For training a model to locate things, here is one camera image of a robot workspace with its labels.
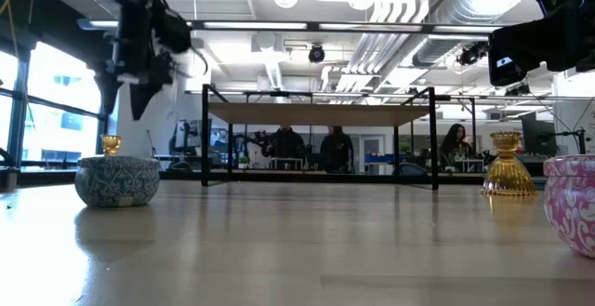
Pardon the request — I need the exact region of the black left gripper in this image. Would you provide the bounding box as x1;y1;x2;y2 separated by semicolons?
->
94;0;176;122

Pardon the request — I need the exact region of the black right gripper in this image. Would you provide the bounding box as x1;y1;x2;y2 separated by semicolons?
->
487;0;595;87

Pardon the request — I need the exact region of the amber glass candlestick holder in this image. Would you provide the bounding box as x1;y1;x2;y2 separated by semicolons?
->
482;131;538;198
100;134;123;157

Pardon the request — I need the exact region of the teal patterned candle tin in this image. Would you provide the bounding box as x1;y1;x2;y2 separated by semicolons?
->
73;155;162;208

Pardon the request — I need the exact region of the pink patterned candle tin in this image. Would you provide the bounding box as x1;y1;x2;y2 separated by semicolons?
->
542;153;595;259

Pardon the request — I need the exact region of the computer monitor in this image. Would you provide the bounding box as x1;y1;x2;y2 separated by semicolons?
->
521;113;559;157
174;118;213;152

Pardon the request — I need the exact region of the person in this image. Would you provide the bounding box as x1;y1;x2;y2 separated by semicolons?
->
265;126;307;161
439;123;476;167
319;126;355;174

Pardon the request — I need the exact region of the black overhead crossbar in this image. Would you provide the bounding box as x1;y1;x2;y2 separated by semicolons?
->
76;17;506;36

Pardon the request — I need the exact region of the silver ventilation duct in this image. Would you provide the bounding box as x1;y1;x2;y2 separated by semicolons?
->
411;0;549;68

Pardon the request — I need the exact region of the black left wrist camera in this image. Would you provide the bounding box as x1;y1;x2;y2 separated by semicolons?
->
155;7;192;55

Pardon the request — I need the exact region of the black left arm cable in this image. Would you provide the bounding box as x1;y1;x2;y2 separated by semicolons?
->
188;45;209;75

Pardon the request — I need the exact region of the wooden shelf with black frame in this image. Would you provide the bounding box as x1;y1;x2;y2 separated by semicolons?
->
200;84;441;192

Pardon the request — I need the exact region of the black metal rig frame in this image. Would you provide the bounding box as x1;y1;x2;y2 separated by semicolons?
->
0;146;549;192

